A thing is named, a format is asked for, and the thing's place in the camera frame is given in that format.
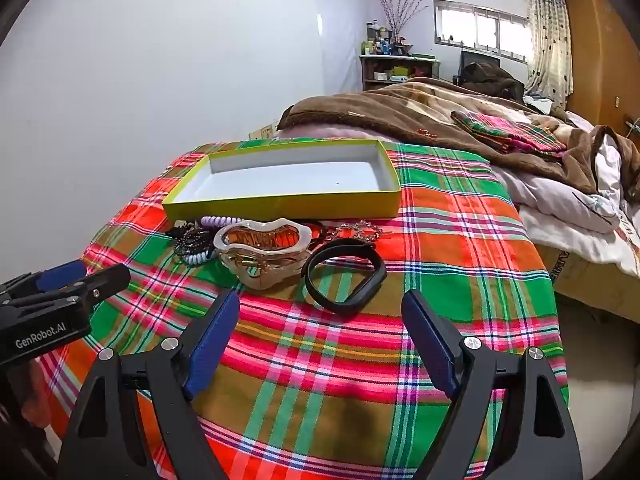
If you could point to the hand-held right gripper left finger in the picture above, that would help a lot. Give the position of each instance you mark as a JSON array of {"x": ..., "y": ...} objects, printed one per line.
[{"x": 215, "y": 340}]

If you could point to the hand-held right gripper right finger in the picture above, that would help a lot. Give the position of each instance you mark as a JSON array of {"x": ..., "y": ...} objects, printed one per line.
[{"x": 430, "y": 340}]

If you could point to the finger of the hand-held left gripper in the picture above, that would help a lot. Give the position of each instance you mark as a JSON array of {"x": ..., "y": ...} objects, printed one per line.
[
  {"x": 62, "y": 274},
  {"x": 107, "y": 280}
]

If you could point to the beige gold hair claw clip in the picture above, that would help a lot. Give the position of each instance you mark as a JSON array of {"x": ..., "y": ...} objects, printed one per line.
[{"x": 260, "y": 260}]

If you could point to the rhinestone hair clip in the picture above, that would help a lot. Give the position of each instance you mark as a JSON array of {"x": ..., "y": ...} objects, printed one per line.
[{"x": 357, "y": 231}]

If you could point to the yellow-green cardboard box tray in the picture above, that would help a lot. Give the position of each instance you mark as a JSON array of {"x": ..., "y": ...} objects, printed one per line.
[{"x": 280, "y": 205}]

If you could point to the plaid bed cloth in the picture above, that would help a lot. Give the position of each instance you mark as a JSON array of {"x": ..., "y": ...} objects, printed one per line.
[{"x": 320, "y": 385}]

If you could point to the cardboard box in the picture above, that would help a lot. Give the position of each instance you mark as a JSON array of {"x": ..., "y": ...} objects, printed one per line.
[{"x": 590, "y": 280}]

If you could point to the folded plaid cloth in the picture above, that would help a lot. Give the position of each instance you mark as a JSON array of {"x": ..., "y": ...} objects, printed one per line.
[{"x": 515, "y": 132}]

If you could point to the pink bed sheet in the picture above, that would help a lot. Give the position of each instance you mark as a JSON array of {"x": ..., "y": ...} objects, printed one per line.
[{"x": 310, "y": 132}]

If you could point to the brown fleece blanket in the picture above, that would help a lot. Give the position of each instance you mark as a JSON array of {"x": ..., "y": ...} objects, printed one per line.
[{"x": 400, "y": 110}]

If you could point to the dark brown jacket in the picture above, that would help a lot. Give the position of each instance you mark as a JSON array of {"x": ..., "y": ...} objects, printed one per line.
[{"x": 490, "y": 80}]

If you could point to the wooden shelf unit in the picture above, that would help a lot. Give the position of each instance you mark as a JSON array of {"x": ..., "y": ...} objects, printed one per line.
[{"x": 395, "y": 72}]

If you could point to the black monitor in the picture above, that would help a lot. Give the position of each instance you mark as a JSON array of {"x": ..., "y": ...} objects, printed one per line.
[{"x": 472, "y": 57}]

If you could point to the bottles on shelf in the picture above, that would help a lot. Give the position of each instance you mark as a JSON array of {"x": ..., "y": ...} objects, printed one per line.
[{"x": 382, "y": 45}]

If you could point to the window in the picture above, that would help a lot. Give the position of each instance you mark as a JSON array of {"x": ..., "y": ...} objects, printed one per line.
[{"x": 480, "y": 30}]

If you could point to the patterned curtain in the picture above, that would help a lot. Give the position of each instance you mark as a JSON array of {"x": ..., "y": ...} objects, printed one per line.
[{"x": 547, "y": 45}]

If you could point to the dried branches in vase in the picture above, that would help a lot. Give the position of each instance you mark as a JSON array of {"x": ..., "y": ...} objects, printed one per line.
[{"x": 400, "y": 17}]

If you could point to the wooden wardrobe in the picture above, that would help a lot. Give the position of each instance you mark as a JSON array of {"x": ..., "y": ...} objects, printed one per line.
[{"x": 600, "y": 60}]

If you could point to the wall socket plate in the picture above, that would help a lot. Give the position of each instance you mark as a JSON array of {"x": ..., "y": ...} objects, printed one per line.
[{"x": 262, "y": 131}]

